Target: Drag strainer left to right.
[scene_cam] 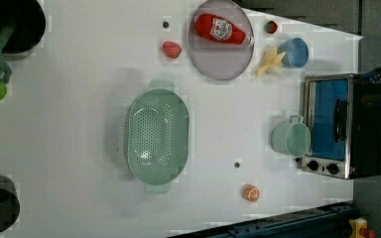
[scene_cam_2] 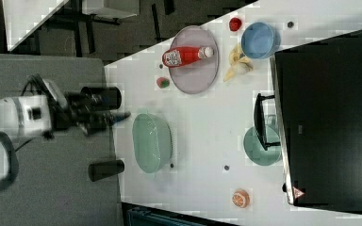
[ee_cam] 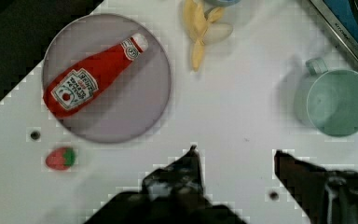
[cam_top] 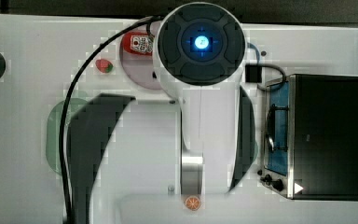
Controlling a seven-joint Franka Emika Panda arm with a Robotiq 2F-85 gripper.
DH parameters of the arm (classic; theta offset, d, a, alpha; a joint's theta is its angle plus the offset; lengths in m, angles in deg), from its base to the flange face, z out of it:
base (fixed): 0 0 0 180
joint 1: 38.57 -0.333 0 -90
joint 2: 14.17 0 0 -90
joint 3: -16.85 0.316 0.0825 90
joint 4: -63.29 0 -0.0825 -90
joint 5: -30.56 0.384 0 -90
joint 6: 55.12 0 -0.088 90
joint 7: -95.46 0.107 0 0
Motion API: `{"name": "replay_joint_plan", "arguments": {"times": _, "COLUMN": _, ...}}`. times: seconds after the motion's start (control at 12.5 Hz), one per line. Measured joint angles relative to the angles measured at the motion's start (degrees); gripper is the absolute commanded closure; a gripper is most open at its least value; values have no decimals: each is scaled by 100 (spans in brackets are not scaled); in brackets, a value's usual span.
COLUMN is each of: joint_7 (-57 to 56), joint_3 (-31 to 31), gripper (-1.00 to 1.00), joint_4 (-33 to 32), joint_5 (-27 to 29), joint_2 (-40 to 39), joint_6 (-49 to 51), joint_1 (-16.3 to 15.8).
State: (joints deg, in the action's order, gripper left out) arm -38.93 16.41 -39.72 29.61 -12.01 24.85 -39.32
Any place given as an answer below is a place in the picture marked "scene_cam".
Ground green oval plastic strainer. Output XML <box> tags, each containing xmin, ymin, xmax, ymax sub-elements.
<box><xmin>126</xmin><ymin>79</ymin><xmax>190</xmax><ymax>194</ymax></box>

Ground purple round plate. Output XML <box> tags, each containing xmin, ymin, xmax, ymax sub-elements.
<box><xmin>188</xmin><ymin>0</ymin><xmax>254</xmax><ymax>80</ymax></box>

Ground red toy strawberry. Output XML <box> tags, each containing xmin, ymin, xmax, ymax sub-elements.
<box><xmin>162</xmin><ymin>41</ymin><xmax>182</xmax><ymax>59</ymax></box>

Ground toy orange half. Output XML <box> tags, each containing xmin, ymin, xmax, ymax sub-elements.
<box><xmin>243</xmin><ymin>184</ymin><xmax>260</xmax><ymax>202</ymax></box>

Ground red ketchup bottle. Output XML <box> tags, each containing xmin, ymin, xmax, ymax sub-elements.
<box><xmin>193</xmin><ymin>14</ymin><xmax>253</xmax><ymax>47</ymax></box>

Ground yellow toy banana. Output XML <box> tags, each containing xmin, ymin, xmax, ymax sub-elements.
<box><xmin>255</xmin><ymin>47</ymin><xmax>286</xmax><ymax>76</ymax></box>

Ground mint green mug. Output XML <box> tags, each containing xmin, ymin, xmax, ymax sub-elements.
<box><xmin>271</xmin><ymin>115</ymin><xmax>311</xmax><ymax>158</ymax></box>

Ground small red green strawberry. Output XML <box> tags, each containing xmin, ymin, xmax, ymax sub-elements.
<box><xmin>265</xmin><ymin>21</ymin><xmax>278</xmax><ymax>34</ymax></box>

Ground blue plastic cup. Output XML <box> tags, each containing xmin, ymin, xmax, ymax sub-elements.
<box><xmin>278</xmin><ymin>38</ymin><xmax>309</xmax><ymax>68</ymax></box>

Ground black silver toaster oven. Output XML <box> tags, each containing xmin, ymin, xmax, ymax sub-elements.
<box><xmin>301</xmin><ymin>73</ymin><xmax>381</xmax><ymax>179</ymax></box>

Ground black cylinder holder top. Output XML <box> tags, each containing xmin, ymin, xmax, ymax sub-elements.
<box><xmin>0</xmin><ymin>0</ymin><xmax>47</xmax><ymax>54</ymax></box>

